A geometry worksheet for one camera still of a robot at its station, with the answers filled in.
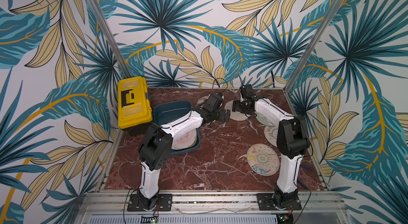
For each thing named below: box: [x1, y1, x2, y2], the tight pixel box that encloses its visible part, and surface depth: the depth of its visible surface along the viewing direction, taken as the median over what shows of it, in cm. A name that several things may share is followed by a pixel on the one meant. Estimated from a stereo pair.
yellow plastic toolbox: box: [117, 76, 153, 129], surface depth 91 cm
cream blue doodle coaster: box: [246, 143, 280, 177], surface depth 89 cm
